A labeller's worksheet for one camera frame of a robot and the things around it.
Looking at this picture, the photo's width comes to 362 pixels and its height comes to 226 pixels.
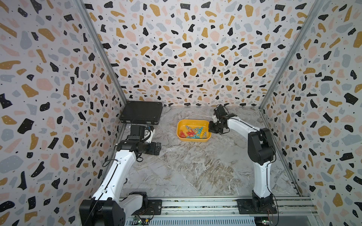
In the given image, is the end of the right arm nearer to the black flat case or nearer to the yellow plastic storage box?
the yellow plastic storage box

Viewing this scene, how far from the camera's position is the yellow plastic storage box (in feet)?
3.34

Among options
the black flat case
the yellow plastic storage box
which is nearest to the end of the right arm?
the yellow plastic storage box
